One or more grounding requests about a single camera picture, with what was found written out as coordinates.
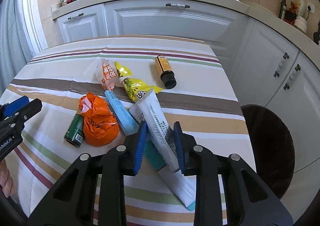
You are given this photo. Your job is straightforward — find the orange plastic bag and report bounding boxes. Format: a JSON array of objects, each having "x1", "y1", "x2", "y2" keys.
[{"x1": 79, "y1": 93, "x2": 120, "y2": 147}]

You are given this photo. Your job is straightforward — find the green spray bottle yellow label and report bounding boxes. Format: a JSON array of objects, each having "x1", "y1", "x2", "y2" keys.
[{"x1": 64, "y1": 114, "x2": 85, "y2": 148}]

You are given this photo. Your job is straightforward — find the black trash bin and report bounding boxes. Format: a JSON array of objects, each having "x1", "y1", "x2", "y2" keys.
[{"x1": 241, "y1": 104, "x2": 295, "y2": 198}]

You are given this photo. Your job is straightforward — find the person left hand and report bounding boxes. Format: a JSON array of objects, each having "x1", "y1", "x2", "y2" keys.
[{"x1": 0, "y1": 159, "x2": 14, "y2": 198}]

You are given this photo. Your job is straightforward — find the light blue narrow box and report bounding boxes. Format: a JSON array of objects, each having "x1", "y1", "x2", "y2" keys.
[{"x1": 105, "y1": 90, "x2": 139, "y2": 136}]

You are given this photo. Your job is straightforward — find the teal capped white tube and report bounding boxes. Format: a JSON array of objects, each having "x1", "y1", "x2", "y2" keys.
[{"x1": 144, "y1": 139, "x2": 196, "y2": 211}]

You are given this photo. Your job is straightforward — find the striped tablecloth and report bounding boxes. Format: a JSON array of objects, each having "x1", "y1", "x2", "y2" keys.
[{"x1": 1, "y1": 35, "x2": 255, "y2": 225}]

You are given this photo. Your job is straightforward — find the yellow snack wrapper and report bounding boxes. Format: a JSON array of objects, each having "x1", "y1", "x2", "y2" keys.
[{"x1": 114, "y1": 62, "x2": 163, "y2": 102}]

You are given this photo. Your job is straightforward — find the amber bottle black cap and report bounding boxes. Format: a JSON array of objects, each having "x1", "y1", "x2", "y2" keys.
[{"x1": 155, "y1": 55, "x2": 177, "y2": 89}]

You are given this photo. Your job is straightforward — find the orange white snack wrapper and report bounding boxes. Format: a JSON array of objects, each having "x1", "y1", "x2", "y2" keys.
[{"x1": 95, "y1": 58, "x2": 119, "y2": 91}]

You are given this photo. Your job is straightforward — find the white cabinet run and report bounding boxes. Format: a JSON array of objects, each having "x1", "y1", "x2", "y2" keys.
[{"x1": 51, "y1": 0, "x2": 319, "y2": 220}]

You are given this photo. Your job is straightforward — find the white lidded jar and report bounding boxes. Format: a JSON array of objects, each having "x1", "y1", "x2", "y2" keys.
[{"x1": 294, "y1": 15, "x2": 307, "y2": 34}]

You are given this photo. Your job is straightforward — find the dark olive oil bottle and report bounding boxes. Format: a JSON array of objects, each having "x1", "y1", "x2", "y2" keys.
[{"x1": 279, "y1": 0, "x2": 286, "y2": 20}]

